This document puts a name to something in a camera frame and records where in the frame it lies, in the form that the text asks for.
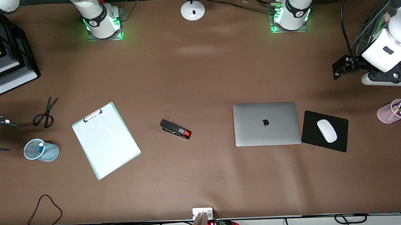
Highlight silver laptop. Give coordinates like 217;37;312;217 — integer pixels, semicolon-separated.
232;100;302;149

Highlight pink translucent pen cup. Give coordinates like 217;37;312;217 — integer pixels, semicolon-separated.
376;99;401;125

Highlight black scissors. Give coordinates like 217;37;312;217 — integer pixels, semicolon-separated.
31;96;60;129

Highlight white computer mouse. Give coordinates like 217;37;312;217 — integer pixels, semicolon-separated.
317;118;338;144

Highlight light blue mesh cup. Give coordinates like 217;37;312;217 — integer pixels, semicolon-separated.
23;137;60;164

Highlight black mouse pad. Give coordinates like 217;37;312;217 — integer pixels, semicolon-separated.
299;108;351;155

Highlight black stacked letter tray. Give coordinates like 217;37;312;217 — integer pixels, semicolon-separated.
0;4;42;97

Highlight metal clipboard clip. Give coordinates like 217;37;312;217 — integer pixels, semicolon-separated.
82;108;103;123

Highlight white paper sheet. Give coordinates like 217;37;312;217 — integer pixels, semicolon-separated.
71;103;140;180

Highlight mint green clipboard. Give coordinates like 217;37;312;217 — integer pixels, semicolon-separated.
70;100;143;182

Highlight white lamp base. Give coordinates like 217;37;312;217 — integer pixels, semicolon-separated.
180;0;206;22

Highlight black and red stapler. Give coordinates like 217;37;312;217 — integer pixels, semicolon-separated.
159;117;192;142

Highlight thin black looped cable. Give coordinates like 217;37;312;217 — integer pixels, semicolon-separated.
26;193;64;225

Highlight black cable bundle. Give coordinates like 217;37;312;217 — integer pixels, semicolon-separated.
213;0;284;18

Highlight black cable loop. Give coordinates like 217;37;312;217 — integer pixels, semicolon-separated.
284;212;369;225

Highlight white camera bracket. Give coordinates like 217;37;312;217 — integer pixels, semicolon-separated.
192;207;214;221

